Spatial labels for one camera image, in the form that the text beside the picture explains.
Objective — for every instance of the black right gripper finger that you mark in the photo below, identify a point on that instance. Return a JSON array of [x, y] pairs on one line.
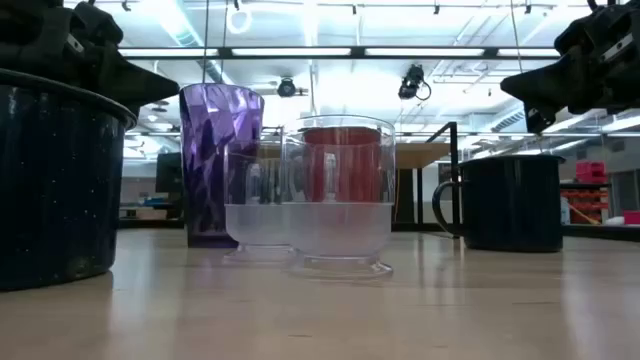
[[542, 92]]

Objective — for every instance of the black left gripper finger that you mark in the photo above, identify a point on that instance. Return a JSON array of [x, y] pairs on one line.
[[135, 85]]

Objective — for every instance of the purple faceted plastic tumbler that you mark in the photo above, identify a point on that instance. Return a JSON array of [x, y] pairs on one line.
[[210, 150]]

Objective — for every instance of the dark blue speckled enamel mug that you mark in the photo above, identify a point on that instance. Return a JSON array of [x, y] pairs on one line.
[[510, 200], [55, 190]]

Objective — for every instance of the clear plastic footed cup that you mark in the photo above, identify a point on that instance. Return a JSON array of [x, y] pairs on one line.
[[340, 230], [252, 225]]

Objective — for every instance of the orange mug white inside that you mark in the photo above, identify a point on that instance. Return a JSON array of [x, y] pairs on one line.
[[345, 165]]

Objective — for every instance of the red storage bin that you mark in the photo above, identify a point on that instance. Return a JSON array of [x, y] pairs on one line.
[[591, 171]]

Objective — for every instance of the black monitor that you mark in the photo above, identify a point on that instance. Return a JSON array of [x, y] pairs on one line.
[[169, 172]]

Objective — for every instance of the round black ceiling fixture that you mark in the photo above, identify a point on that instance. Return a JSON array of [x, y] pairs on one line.
[[286, 87]]

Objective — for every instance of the black overhead camera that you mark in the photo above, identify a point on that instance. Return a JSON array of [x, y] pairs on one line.
[[412, 82]]

